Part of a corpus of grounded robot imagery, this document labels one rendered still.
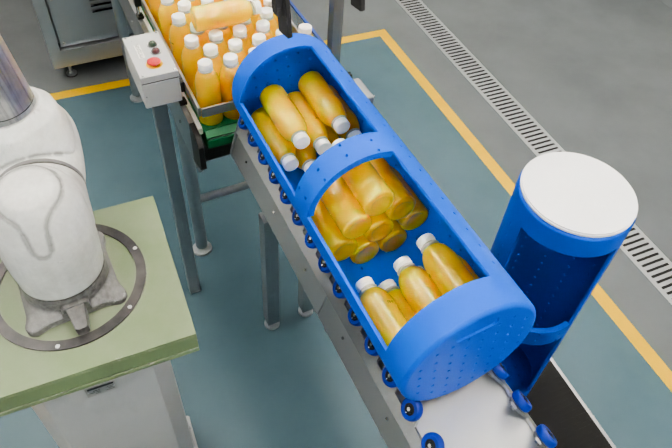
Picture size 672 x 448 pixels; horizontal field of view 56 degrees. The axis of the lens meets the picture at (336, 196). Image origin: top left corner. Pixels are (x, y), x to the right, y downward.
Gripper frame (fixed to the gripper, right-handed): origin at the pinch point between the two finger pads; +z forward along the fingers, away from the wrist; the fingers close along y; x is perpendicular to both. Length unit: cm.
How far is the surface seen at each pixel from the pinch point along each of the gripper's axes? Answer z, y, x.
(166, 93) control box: 49, 11, -63
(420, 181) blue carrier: 36.1, -14.1, 11.3
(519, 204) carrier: 60, -45, 13
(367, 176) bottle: 38.7, -8.0, 2.0
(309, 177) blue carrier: 39.2, 1.7, -5.0
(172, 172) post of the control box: 85, 13, -73
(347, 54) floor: 154, -127, -181
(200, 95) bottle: 53, 3, -61
